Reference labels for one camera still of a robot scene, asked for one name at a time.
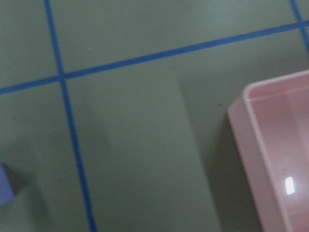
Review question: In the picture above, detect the purple foam block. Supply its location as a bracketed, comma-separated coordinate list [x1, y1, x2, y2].
[0, 163, 15, 205]

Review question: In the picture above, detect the pink plastic bin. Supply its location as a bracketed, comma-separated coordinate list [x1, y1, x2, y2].
[227, 71, 309, 232]

